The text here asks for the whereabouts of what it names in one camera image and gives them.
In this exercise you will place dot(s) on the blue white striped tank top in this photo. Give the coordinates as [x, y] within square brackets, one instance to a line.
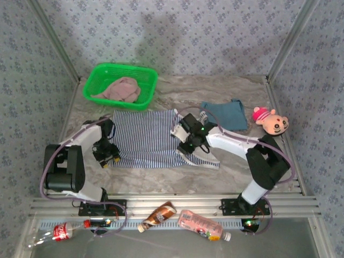
[145, 139]

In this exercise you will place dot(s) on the pink ribbed tank top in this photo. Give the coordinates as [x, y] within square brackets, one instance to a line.
[121, 90]

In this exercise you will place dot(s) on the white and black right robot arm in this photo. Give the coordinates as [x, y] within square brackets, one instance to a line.
[228, 141]

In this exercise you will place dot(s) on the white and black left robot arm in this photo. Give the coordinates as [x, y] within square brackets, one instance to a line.
[86, 134]

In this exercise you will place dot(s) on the green plastic basket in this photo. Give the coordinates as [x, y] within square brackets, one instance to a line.
[102, 75]

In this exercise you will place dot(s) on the small black controller board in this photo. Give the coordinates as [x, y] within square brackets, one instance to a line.
[100, 223]
[251, 224]

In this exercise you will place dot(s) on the brown drink bottle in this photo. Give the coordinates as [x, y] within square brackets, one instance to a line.
[161, 213]

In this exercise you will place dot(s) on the clear cola bottle red label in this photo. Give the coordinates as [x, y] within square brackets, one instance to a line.
[63, 232]

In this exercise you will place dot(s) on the pink plush toy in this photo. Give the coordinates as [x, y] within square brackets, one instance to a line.
[276, 125]

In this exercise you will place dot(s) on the pink drink bottle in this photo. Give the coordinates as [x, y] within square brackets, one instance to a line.
[199, 223]

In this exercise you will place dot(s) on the aluminium table side rail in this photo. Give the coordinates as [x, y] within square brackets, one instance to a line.
[274, 94]
[69, 113]

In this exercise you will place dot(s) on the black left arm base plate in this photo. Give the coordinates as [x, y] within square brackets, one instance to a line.
[83, 209]

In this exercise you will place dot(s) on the aluminium front rail frame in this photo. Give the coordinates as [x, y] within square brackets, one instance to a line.
[193, 203]

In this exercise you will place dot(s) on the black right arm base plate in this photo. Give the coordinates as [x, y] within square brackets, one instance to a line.
[228, 208]

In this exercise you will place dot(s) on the aluminium corner post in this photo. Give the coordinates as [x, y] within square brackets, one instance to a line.
[291, 40]
[55, 40]

